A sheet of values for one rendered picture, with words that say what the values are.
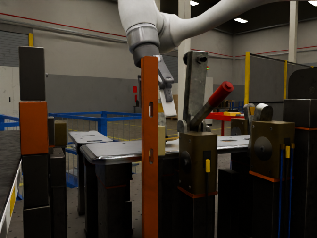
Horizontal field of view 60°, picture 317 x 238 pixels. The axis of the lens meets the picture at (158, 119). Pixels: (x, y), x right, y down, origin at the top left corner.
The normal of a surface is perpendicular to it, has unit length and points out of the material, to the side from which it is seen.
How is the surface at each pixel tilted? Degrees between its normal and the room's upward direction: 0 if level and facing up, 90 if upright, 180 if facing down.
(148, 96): 90
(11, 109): 90
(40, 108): 90
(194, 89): 99
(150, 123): 90
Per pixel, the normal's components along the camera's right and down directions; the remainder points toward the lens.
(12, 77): 0.68, 0.05
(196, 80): 0.39, 0.22
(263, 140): -0.92, 0.03
